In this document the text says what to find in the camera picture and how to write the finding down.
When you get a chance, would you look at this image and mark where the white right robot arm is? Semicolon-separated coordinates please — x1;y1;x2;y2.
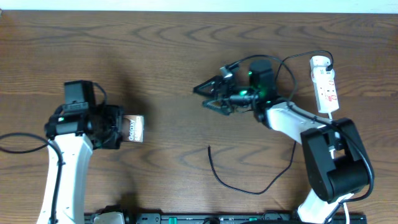
193;55;374;223

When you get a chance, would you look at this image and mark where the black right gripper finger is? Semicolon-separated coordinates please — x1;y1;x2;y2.
193;76;223;96
202;100;232;116

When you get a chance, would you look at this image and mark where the white USB charger adapter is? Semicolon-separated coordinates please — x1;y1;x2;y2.
310;55;333;71

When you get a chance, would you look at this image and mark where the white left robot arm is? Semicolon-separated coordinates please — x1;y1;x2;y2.
37;103;124;223

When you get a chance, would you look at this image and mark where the white power strip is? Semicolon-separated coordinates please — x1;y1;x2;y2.
311;66;339;114

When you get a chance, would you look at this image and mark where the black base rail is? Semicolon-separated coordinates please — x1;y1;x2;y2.
83;203;368;224

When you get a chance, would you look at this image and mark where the smartphone with bronze back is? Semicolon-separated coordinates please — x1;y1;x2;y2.
122;115;144;143

